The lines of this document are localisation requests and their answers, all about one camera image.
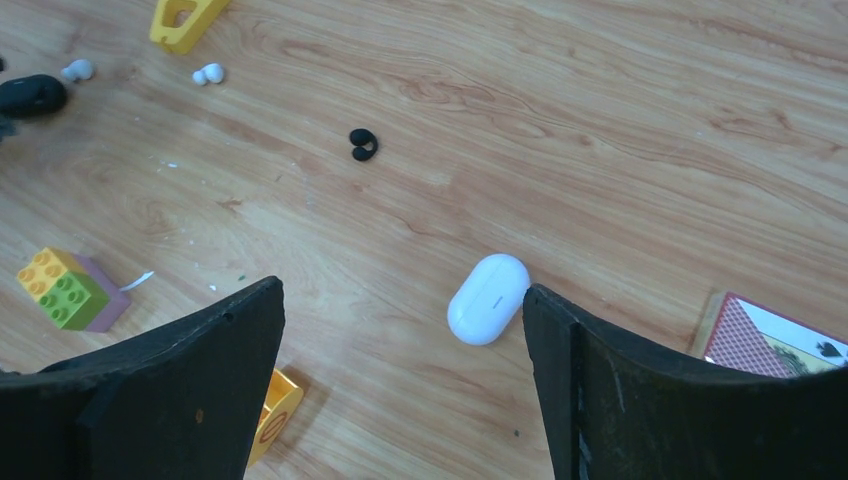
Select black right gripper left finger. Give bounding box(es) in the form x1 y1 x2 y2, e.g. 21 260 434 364
1 276 285 479

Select orange green toy brick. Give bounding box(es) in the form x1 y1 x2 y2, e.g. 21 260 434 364
17 247 131 333

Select white earbud charging case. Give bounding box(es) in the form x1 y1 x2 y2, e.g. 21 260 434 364
446 253 531 346

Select white earbud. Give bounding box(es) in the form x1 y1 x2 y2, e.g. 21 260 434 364
60 59 95 82
192 63 225 86

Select black earbud near centre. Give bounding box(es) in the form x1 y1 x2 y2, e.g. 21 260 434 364
349 128 379 162

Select orange arch toy block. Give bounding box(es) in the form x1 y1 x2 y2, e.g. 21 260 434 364
247 369 304 467

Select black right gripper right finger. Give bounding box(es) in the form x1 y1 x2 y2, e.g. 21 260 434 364
523 284 847 479

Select black earbud charging case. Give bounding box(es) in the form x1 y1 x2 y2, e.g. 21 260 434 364
1 74 68 119

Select yellow triangular toy block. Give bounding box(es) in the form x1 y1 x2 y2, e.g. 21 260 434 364
149 0 230 55

